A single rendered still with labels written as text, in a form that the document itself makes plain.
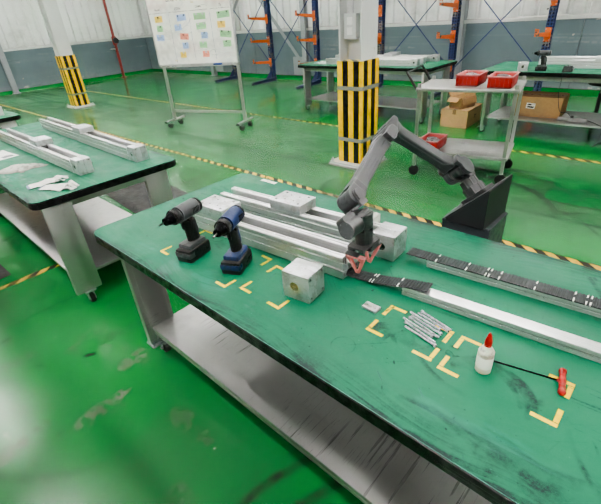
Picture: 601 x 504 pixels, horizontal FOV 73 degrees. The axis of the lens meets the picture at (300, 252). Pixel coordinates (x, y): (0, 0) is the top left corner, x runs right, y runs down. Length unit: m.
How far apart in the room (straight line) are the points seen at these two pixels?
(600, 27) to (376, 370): 8.07
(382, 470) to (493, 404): 0.63
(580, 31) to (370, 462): 8.05
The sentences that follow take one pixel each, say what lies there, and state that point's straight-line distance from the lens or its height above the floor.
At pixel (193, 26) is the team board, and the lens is 7.16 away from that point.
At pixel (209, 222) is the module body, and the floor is 0.83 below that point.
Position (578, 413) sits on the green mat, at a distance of 1.12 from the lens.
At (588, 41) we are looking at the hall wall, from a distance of 8.81.
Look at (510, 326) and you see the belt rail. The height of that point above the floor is 0.80.
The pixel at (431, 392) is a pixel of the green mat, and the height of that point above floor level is 0.78.
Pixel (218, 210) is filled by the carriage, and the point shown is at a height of 0.90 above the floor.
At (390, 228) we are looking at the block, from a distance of 1.51.
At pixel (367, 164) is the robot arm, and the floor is 1.12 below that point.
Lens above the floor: 1.57
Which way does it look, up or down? 30 degrees down
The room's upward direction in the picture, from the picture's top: 5 degrees counter-clockwise
